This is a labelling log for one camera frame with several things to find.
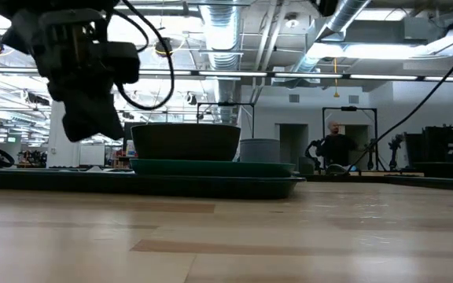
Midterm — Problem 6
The black ceiling camera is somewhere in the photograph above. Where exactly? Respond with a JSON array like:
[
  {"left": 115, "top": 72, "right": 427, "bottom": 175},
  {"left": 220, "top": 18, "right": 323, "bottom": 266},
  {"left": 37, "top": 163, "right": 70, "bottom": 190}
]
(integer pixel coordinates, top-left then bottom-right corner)
[{"left": 154, "top": 37, "right": 174, "bottom": 58}]

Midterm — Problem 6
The tall black frame stand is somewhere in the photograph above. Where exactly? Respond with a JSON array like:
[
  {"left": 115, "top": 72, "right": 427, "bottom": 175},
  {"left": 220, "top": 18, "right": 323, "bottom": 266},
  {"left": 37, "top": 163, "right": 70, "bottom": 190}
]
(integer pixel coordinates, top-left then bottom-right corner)
[{"left": 322, "top": 106, "right": 378, "bottom": 171}]

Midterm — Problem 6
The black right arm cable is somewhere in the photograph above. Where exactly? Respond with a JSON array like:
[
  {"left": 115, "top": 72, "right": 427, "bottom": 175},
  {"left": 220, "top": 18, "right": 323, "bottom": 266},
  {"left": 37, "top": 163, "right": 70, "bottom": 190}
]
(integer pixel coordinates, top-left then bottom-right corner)
[{"left": 345, "top": 25, "right": 453, "bottom": 175}]

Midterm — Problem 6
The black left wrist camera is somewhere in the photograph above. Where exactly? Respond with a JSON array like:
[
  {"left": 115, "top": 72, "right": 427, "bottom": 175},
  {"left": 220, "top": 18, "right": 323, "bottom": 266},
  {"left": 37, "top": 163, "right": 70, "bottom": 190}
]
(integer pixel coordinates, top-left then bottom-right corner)
[{"left": 103, "top": 41, "right": 142, "bottom": 85}]

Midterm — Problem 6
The dark grey bowl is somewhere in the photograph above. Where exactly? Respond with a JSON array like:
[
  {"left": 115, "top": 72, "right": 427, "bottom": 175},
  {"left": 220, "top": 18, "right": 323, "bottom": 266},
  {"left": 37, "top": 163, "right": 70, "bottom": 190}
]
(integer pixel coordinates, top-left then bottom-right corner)
[{"left": 131, "top": 123, "right": 242, "bottom": 162}]

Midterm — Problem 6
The black table edge rail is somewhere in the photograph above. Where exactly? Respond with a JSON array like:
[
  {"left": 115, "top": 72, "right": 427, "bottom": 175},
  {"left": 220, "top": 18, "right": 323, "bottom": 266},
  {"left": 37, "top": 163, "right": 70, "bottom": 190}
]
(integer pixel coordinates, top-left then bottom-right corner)
[{"left": 303, "top": 172, "right": 453, "bottom": 193}]

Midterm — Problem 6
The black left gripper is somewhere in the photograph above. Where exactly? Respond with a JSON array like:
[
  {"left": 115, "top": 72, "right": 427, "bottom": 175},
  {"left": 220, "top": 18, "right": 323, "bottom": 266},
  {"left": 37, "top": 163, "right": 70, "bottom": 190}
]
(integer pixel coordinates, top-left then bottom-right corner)
[{"left": 2, "top": 8, "right": 126, "bottom": 143}]

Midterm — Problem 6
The yellow hanging cord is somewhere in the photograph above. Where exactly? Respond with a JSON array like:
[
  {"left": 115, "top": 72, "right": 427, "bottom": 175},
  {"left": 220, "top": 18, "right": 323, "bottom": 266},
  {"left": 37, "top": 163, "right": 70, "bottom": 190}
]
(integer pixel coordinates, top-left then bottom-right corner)
[{"left": 332, "top": 57, "right": 341, "bottom": 99}]

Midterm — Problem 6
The white pillar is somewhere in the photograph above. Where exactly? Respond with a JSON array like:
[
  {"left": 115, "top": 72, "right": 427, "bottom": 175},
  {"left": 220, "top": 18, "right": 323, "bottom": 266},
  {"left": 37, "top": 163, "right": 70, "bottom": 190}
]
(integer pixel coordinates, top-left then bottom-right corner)
[{"left": 46, "top": 101, "right": 81, "bottom": 169}]

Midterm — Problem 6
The green plate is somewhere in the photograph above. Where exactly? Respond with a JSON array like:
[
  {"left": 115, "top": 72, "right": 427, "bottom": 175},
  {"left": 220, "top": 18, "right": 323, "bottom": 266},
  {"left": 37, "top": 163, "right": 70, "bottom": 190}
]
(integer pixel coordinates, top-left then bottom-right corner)
[{"left": 128, "top": 158, "right": 297, "bottom": 179}]

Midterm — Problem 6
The black crate stack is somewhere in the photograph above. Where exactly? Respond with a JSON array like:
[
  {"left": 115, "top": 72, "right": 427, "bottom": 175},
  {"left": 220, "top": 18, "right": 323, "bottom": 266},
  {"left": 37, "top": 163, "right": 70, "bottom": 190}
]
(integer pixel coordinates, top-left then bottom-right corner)
[{"left": 403, "top": 124, "right": 453, "bottom": 180}]

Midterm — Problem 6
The dark green serving tray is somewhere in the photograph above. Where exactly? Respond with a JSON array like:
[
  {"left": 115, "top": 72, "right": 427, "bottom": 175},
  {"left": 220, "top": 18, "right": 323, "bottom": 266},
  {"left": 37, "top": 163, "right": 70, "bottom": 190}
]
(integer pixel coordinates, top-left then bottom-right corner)
[{"left": 0, "top": 167, "right": 307, "bottom": 200}]

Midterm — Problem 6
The white plastic cup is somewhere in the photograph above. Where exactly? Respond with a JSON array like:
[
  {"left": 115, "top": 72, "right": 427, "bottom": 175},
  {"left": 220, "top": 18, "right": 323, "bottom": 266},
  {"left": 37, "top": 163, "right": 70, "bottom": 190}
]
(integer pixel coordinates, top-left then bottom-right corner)
[{"left": 239, "top": 138, "right": 282, "bottom": 164}]

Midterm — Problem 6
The silver slanted ventilation duct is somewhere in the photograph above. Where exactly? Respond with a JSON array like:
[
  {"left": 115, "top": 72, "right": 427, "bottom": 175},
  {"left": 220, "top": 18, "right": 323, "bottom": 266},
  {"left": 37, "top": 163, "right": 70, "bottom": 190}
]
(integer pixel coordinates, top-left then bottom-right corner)
[{"left": 288, "top": 0, "right": 374, "bottom": 74}]

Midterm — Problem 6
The small black frame stand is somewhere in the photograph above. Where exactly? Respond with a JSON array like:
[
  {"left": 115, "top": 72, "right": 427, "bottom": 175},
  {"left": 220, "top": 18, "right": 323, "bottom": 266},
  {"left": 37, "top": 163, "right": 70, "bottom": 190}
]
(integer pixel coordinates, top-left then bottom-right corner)
[{"left": 196, "top": 101, "right": 256, "bottom": 139}]

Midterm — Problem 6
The long ceiling light bar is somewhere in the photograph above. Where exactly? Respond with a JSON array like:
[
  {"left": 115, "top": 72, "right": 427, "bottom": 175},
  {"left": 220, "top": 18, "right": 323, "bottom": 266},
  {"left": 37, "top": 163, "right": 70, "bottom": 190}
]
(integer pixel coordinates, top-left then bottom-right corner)
[{"left": 0, "top": 66, "right": 453, "bottom": 83}]

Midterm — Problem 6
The silver vertical ventilation duct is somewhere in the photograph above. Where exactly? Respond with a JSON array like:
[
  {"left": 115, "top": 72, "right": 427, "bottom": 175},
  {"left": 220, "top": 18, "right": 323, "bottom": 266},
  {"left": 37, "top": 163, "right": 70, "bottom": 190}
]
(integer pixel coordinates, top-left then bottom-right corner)
[{"left": 199, "top": 0, "right": 244, "bottom": 126}]

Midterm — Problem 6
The person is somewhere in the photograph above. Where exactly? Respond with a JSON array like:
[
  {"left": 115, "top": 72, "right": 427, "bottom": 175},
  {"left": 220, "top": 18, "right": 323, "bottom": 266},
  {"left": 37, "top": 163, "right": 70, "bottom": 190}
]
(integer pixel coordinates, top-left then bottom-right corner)
[{"left": 315, "top": 120, "right": 359, "bottom": 169}]

